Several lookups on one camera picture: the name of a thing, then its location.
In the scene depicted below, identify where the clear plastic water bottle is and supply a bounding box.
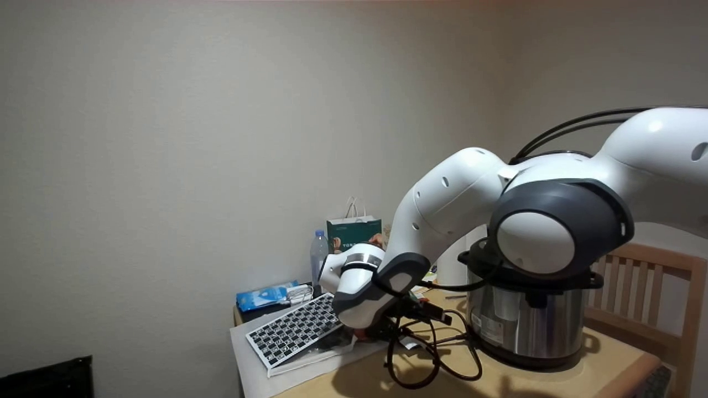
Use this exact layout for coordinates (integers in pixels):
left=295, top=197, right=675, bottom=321
left=308, top=228, right=331, bottom=293

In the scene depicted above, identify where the black-white patterned flat box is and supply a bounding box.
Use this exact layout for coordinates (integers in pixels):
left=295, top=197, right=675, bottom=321
left=243, top=292, right=348, bottom=371

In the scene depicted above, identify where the blue wipes packet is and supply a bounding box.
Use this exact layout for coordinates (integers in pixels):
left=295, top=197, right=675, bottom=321
left=234, top=280, right=316, bottom=322

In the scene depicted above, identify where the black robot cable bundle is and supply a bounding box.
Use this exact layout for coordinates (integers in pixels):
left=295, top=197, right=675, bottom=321
left=506, top=106, right=651, bottom=166

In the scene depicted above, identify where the green paper gift bag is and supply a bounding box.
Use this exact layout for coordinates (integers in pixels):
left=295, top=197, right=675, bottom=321
left=324, top=197, right=384, bottom=256

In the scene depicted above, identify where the black cooker power cable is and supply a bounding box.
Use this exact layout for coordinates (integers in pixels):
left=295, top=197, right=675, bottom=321
left=382, top=306, right=487, bottom=392

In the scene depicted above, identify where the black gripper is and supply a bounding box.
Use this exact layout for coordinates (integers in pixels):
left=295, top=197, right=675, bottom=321
left=371, top=292, right=420, bottom=343

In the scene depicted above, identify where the wooden slatted chair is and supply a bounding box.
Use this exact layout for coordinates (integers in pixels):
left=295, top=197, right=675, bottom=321
left=582, top=242, right=708, bottom=398

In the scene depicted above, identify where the white flat printed sheet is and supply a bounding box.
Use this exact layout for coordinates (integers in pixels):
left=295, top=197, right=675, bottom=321
left=228, top=306, right=390, bottom=398

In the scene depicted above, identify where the steel cooker with black lid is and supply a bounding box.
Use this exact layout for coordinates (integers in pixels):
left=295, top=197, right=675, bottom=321
left=458, top=242, right=605, bottom=371

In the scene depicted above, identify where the black monitor corner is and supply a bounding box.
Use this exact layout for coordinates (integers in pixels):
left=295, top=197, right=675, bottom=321
left=0, top=354, right=94, bottom=398

